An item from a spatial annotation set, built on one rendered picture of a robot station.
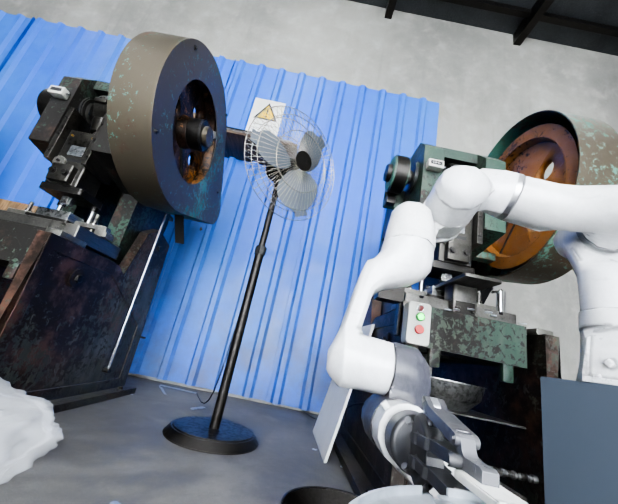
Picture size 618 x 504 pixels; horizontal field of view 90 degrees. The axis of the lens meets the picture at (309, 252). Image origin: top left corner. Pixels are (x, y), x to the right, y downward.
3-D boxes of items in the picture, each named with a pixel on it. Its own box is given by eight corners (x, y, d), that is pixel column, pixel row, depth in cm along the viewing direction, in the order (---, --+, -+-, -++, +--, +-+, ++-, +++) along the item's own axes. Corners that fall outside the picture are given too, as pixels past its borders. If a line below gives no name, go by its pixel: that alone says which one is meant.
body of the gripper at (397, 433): (380, 466, 43) (399, 494, 34) (387, 400, 46) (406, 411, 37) (433, 478, 43) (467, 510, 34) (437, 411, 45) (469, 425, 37)
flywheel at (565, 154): (661, 114, 113) (530, 144, 184) (607, 103, 113) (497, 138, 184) (587, 297, 127) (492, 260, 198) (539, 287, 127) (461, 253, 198)
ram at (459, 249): (477, 264, 130) (479, 202, 139) (442, 257, 130) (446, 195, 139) (456, 273, 146) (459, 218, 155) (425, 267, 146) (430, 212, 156)
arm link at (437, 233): (395, 166, 72) (385, 207, 86) (386, 231, 64) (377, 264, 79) (483, 176, 69) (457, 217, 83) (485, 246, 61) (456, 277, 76)
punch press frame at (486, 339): (539, 485, 96) (528, 133, 137) (403, 457, 96) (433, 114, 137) (428, 425, 171) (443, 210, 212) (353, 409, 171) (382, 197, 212)
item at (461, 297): (503, 316, 106) (503, 279, 110) (463, 308, 106) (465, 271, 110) (464, 322, 130) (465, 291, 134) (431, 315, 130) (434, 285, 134)
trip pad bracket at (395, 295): (401, 335, 106) (406, 280, 112) (373, 329, 106) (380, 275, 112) (395, 336, 112) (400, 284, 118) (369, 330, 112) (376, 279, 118)
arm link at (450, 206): (505, 194, 79) (436, 173, 83) (544, 144, 64) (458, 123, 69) (488, 256, 72) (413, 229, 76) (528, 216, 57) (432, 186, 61)
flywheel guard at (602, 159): (643, 258, 104) (616, 75, 129) (561, 241, 104) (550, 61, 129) (471, 302, 202) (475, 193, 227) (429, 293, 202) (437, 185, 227)
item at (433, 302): (517, 329, 120) (516, 314, 122) (404, 306, 120) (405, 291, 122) (473, 333, 149) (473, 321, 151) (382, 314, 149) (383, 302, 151)
